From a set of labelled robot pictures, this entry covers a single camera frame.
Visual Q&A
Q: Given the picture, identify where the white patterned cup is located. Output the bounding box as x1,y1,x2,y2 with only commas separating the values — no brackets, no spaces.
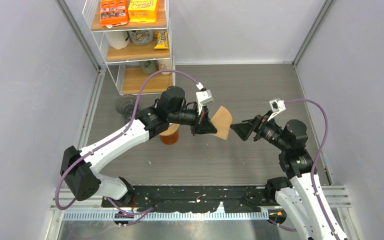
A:
157,58,173,71

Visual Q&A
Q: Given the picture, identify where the yellow candy bag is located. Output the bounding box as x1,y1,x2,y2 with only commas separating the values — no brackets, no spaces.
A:
154,30,169,50

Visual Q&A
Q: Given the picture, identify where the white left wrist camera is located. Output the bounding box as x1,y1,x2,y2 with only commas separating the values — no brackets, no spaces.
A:
195,82,214,115

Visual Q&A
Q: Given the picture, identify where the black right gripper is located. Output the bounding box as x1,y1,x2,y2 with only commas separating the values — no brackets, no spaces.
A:
231,110,290,153

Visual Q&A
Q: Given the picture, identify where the yellow snack box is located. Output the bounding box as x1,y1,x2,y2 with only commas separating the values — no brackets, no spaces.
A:
127,0,160,23

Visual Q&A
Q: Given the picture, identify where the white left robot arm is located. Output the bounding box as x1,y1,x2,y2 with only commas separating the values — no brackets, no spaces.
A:
60,86,218,207

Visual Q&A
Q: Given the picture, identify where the white wire wooden shelf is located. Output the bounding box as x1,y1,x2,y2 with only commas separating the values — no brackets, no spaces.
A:
80,0,174,95

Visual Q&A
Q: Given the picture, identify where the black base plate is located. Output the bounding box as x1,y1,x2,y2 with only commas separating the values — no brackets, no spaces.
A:
101,185,279,214

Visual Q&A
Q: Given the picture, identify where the amber glass jar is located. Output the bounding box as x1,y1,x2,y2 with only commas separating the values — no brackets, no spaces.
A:
159,131,179,146

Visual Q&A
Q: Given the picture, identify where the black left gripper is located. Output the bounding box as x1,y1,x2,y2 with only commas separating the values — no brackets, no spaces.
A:
168,102,218,137

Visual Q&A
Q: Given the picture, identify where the printed white mug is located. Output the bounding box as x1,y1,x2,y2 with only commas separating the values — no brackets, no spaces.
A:
128,30,154,46

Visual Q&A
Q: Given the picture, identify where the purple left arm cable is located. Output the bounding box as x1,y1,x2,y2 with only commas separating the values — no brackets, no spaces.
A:
55,69,203,211

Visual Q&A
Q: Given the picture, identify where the orange snack box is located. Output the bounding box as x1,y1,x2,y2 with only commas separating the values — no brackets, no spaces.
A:
99,0,129,29

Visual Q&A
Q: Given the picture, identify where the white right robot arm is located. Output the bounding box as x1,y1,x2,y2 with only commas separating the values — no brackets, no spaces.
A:
230,114,348,240

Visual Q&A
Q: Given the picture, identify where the brown paper filter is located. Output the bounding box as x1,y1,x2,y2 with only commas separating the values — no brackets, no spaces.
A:
210,106,233,140

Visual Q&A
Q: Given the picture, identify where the round wooden dripper stand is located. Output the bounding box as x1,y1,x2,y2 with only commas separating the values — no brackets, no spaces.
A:
159,123,180,137

